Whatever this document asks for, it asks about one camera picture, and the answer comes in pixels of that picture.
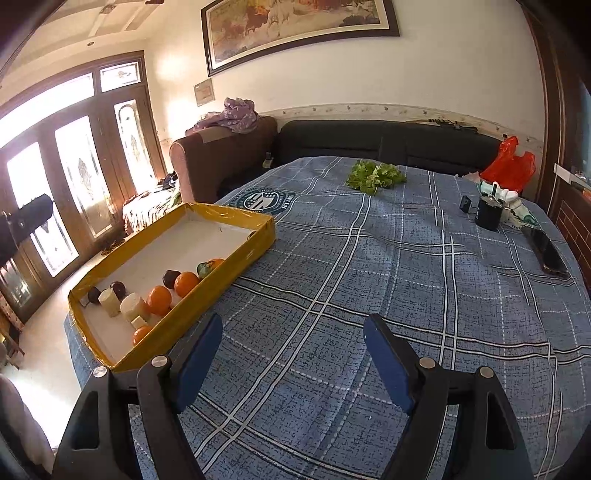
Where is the small wall plaque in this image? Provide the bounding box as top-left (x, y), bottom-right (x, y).
top-left (194, 78), bottom-right (215, 107)

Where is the green lettuce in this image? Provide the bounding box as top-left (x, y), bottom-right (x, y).
top-left (346, 159), bottom-right (408, 195)

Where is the wooden glass door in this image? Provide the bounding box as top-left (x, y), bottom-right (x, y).
top-left (0, 51), bottom-right (168, 324)

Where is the large cream fruit piece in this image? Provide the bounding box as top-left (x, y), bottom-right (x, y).
top-left (120, 292), bottom-right (149, 319)

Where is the red plastic bag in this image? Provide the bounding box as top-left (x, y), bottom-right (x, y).
top-left (480, 135), bottom-right (536, 193)

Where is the blue plaid blanket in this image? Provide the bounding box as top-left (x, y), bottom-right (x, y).
top-left (64, 156), bottom-right (591, 480)

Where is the yellow cardboard box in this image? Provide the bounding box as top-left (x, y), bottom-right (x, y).
top-left (68, 202), bottom-right (277, 374)

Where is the person's light clothing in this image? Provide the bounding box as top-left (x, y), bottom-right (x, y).
top-left (0, 373), bottom-right (55, 480)

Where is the cream cylinder fruit piece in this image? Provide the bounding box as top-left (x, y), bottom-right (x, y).
top-left (98, 288), bottom-right (122, 318)

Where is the lace-covered side table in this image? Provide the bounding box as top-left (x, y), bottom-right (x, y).
top-left (122, 188), bottom-right (185, 237)

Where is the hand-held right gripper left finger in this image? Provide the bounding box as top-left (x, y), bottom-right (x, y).
top-left (52, 313), bottom-right (223, 480)

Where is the framed painting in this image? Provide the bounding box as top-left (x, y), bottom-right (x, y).
top-left (201, 0), bottom-right (401, 77)

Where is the black smartphone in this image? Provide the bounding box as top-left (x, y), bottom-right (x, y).
top-left (524, 226), bottom-right (570, 279)

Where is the black sofa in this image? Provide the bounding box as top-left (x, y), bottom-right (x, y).
top-left (272, 119), bottom-right (504, 178)

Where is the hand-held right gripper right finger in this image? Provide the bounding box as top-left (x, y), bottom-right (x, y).
top-left (363, 315), bottom-right (536, 480)

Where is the purple cloth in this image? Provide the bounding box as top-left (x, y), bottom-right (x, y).
top-left (193, 97), bottom-right (260, 136)

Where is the wooden cabinet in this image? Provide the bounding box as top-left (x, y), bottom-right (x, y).
top-left (522, 0), bottom-right (591, 296)

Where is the brown armchair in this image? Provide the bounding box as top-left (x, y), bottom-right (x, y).
top-left (169, 115), bottom-right (279, 205)

